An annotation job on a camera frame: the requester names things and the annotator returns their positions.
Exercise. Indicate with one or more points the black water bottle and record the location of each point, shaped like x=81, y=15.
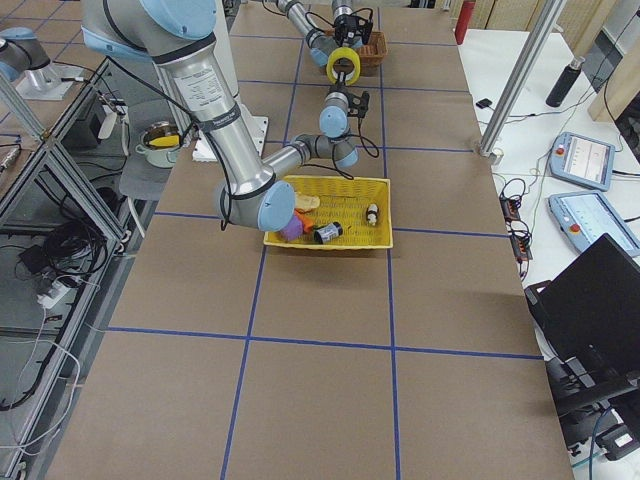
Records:
x=565, y=82

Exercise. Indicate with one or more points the aluminium frame rack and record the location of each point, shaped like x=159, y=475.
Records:
x=74, y=194

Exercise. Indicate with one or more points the orange power strip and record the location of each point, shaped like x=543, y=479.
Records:
x=519, y=233

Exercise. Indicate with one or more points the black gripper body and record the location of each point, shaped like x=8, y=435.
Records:
x=336, y=91
x=344, y=26

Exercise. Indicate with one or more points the yellow woven basket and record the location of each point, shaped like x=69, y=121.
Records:
x=344, y=201

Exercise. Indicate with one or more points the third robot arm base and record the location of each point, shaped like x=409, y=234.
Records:
x=22, y=54

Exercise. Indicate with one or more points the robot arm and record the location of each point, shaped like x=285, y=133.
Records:
x=320, y=44
x=178, y=38

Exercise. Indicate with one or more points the metal camera post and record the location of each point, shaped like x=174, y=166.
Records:
x=525, y=62

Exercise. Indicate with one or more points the far teach pendant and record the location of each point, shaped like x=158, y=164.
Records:
x=582, y=161

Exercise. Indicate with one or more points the black adapter with cable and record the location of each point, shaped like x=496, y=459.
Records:
x=484, y=103

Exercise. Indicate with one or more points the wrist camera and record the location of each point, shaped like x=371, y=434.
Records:
x=366, y=24
x=358, y=105

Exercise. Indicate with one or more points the brown wicker basket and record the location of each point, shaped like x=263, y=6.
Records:
x=373, y=53

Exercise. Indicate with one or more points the orange toy carrot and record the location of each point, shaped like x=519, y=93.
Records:
x=307, y=223

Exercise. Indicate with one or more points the teach pendant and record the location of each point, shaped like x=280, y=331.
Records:
x=582, y=161
x=585, y=216

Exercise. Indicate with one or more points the toy bread piece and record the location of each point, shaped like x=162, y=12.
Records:
x=306, y=203

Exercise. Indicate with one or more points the near teach pendant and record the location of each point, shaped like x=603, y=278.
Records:
x=585, y=216

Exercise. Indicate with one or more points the purple foam block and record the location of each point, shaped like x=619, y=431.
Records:
x=293, y=230

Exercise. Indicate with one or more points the panda figurine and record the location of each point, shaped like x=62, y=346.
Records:
x=372, y=214

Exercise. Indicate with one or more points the black laptop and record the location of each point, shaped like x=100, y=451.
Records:
x=592, y=306

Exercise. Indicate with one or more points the white enamel pot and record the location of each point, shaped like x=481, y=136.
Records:
x=159, y=144

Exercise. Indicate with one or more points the yellow tape roll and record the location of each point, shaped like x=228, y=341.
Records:
x=344, y=59

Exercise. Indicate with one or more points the small black labelled jar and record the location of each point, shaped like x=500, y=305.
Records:
x=325, y=234

